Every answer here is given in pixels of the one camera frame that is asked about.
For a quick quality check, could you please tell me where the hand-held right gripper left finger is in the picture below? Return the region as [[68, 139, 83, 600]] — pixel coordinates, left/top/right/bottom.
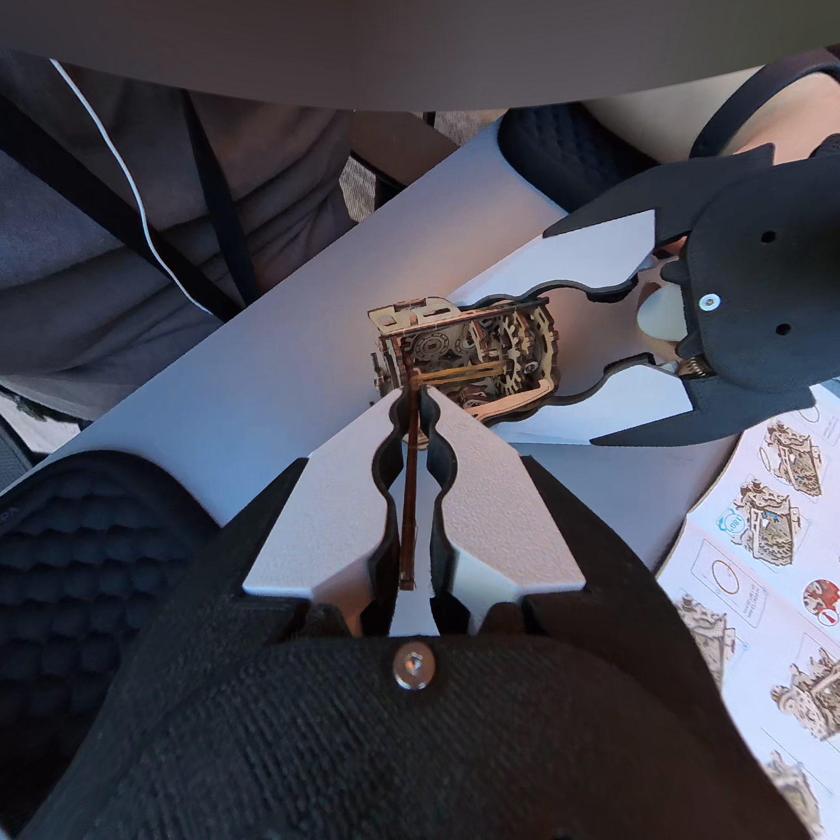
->
[[241, 387, 403, 636]]

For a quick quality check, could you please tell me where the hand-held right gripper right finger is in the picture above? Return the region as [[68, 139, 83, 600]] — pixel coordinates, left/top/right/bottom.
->
[[425, 386, 586, 636]]

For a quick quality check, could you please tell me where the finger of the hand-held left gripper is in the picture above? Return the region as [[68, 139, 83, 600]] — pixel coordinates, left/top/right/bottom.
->
[[491, 352, 695, 447], [451, 209, 658, 311]]

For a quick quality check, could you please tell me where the wooden mechanical model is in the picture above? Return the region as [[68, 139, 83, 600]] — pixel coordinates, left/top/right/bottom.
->
[[367, 297, 560, 450]]

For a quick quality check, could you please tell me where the person's left forearm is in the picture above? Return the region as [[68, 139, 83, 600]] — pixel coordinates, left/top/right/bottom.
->
[[583, 66, 840, 165]]

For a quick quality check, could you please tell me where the instruction booklet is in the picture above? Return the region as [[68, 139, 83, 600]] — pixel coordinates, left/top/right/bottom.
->
[[656, 384, 840, 840]]

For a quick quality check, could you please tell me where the person's grey clothing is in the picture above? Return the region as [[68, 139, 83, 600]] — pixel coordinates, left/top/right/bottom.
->
[[0, 49, 460, 421]]

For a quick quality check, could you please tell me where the black strap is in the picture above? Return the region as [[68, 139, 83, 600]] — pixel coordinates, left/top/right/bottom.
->
[[182, 92, 258, 309], [0, 98, 244, 324]]

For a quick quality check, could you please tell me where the thin white cable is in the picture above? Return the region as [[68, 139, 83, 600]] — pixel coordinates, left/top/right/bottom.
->
[[49, 59, 217, 317]]

